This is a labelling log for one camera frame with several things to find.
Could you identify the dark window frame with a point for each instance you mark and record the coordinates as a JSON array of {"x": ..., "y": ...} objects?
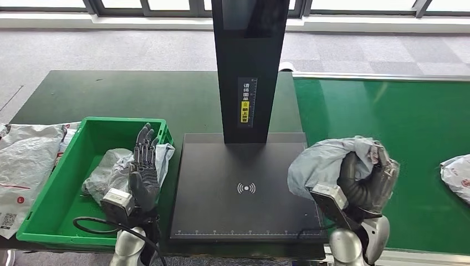
[{"x": 88, "y": 5}]

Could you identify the white conveyor roller end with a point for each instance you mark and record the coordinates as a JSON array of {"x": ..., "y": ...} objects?
[{"x": 287, "y": 66}]

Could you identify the grey mailer parcel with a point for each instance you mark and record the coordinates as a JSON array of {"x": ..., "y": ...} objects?
[
  {"x": 106, "y": 158},
  {"x": 166, "y": 154}
]

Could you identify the black inbound scanner machine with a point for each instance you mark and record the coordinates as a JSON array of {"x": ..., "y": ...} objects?
[{"x": 227, "y": 172}]

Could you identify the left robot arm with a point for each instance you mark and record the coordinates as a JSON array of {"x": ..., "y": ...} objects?
[{"x": 126, "y": 246}]

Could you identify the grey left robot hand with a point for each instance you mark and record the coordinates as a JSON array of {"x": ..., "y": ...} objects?
[{"x": 145, "y": 183}]

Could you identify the white mailer with QR label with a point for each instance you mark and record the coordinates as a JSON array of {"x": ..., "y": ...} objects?
[{"x": 22, "y": 161}]

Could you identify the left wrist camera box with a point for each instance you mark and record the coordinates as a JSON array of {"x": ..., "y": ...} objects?
[{"x": 117, "y": 203}]

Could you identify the white window sill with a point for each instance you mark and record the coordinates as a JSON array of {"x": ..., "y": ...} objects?
[{"x": 110, "y": 22}]

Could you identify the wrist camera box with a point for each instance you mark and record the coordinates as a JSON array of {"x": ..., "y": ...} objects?
[
  {"x": 328, "y": 196},
  {"x": 117, "y": 203}
]

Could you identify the grey mailer with red print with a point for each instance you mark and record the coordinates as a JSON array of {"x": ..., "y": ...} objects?
[{"x": 319, "y": 161}]

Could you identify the white mailer with red edge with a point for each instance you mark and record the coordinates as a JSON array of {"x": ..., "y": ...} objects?
[{"x": 69, "y": 136}]

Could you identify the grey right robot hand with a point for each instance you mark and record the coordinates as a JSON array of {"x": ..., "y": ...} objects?
[{"x": 367, "y": 194}]

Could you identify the green plastic crate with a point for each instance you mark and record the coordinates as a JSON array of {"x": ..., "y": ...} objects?
[{"x": 73, "y": 147}]

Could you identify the green conveyor belt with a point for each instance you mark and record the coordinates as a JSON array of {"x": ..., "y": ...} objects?
[{"x": 404, "y": 121}]

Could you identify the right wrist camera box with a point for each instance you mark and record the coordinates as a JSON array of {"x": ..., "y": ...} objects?
[{"x": 328, "y": 196}]

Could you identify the white mailer with red stripe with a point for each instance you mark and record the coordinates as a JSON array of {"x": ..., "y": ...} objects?
[{"x": 457, "y": 176}]

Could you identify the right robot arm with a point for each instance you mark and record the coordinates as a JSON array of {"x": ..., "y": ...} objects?
[{"x": 345, "y": 246}]

